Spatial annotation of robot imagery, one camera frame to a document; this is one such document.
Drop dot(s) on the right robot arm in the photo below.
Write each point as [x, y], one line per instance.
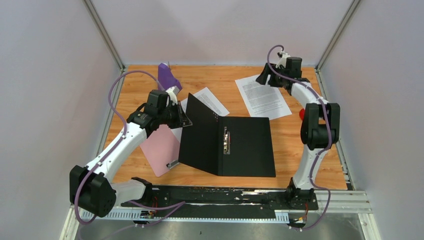
[319, 129]

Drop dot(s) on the printed paper sheet on clipboard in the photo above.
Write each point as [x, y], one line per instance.
[207, 98]

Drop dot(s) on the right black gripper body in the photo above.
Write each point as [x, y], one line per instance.
[276, 79]

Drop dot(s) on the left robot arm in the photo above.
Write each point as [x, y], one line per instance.
[91, 187]

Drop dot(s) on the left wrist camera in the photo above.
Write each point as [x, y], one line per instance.
[173, 92]

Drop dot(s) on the red magnet shaped toy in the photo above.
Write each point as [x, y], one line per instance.
[302, 113]

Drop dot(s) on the red folder with black inside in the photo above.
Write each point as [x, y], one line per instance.
[201, 145]

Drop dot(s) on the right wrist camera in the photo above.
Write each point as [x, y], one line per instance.
[283, 56]

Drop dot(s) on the metal folder clip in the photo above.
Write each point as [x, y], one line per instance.
[226, 141]

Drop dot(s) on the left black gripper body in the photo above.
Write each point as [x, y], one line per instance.
[172, 116]

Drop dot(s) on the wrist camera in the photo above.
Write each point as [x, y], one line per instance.
[283, 56]
[173, 92]

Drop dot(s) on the purple plastic stand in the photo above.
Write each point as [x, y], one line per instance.
[166, 79]

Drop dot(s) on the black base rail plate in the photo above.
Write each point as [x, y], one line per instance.
[203, 202]

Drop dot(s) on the pink clipboard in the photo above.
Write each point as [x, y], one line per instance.
[161, 148]

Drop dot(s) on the printed white paper sheet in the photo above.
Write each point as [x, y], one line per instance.
[262, 100]

